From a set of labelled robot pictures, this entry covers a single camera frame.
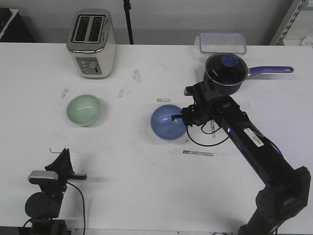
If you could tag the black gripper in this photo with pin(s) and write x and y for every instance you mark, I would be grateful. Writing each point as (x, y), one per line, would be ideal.
(198, 115)
(58, 188)

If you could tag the blue bowl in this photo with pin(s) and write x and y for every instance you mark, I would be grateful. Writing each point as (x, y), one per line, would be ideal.
(163, 125)

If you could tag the green bowl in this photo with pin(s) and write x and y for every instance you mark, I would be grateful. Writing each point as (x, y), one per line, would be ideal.
(84, 110)

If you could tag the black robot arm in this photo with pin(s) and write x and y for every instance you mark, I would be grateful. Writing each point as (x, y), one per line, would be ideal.
(286, 189)
(44, 207)

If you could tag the glass pot lid blue knob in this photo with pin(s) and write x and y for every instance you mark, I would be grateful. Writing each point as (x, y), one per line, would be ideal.
(226, 69)

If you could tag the clear plastic food container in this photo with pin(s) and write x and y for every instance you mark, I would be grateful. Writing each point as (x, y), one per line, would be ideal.
(216, 42)

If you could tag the cream and chrome toaster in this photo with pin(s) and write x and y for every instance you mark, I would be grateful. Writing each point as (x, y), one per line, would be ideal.
(91, 43)

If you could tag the black tripod pole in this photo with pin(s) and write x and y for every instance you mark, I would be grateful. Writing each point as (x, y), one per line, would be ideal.
(127, 8)

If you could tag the white crumpled cloth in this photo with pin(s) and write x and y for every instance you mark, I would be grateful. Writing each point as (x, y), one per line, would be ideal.
(307, 41)

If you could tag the grey metal shelf upright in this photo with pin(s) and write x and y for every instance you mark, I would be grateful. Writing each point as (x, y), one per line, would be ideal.
(296, 24)

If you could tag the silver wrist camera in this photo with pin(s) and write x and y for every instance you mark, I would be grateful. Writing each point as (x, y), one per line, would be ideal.
(42, 175)
(202, 92)

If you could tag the blue saucepan with handle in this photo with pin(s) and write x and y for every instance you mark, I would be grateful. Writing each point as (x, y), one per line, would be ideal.
(253, 71)

